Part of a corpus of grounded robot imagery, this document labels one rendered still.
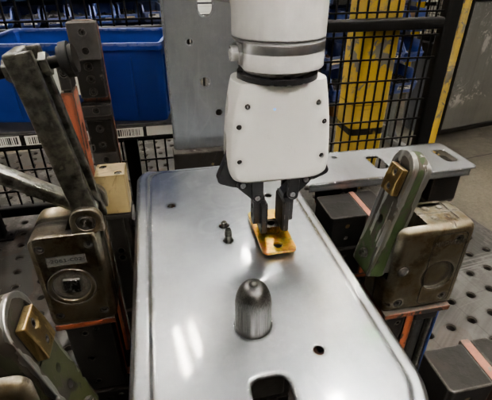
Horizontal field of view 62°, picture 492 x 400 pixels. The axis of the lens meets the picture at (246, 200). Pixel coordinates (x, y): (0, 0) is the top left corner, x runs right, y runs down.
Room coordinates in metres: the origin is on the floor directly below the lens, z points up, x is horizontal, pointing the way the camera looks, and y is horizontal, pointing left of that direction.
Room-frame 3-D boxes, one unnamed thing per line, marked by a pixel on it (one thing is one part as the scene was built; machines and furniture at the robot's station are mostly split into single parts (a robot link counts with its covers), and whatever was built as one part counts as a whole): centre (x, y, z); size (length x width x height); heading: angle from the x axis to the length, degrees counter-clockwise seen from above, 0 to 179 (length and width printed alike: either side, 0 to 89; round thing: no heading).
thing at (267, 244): (0.38, -0.03, 1.01); 0.08 x 0.04 x 0.01; 12
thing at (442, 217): (0.36, -0.19, 0.87); 0.12 x 0.09 x 0.35; 102
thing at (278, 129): (0.38, -0.03, 1.14); 0.10 x 0.07 x 0.11; 102
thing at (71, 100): (0.44, 0.19, 0.95); 0.03 x 0.01 x 0.50; 12
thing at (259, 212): (0.38, 0.00, 1.05); 0.03 x 0.03 x 0.07; 12
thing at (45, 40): (0.76, 0.29, 1.10); 0.30 x 0.17 x 0.13; 92
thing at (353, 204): (0.48, -0.15, 0.84); 0.11 x 0.10 x 0.28; 102
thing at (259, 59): (0.38, -0.03, 1.20); 0.09 x 0.08 x 0.03; 102
